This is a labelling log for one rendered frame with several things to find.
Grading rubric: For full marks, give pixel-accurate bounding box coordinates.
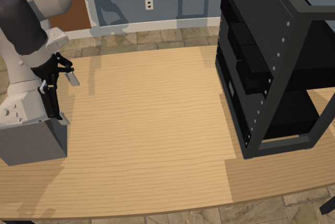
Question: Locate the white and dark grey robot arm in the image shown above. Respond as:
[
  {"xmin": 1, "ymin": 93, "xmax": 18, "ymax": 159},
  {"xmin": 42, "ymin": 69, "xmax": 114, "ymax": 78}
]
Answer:
[{"xmin": 0, "ymin": 0, "xmax": 73, "ymax": 128}]

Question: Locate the black equipment rack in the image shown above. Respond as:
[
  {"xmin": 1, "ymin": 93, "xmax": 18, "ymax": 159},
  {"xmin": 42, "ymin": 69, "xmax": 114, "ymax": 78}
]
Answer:
[{"xmin": 215, "ymin": 0, "xmax": 335, "ymax": 160}]

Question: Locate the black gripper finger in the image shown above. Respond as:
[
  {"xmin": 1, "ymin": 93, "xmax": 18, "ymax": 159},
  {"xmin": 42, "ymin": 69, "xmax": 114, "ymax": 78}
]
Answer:
[
  {"xmin": 37, "ymin": 74, "xmax": 70, "ymax": 125},
  {"xmin": 54, "ymin": 52, "xmax": 80, "ymax": 86}
]

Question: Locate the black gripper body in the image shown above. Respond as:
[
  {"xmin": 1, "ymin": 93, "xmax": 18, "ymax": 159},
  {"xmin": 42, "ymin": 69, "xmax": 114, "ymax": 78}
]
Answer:
[{"xmin": 31, "ymin": 54, "xmax": 59, "ymax": 85}]

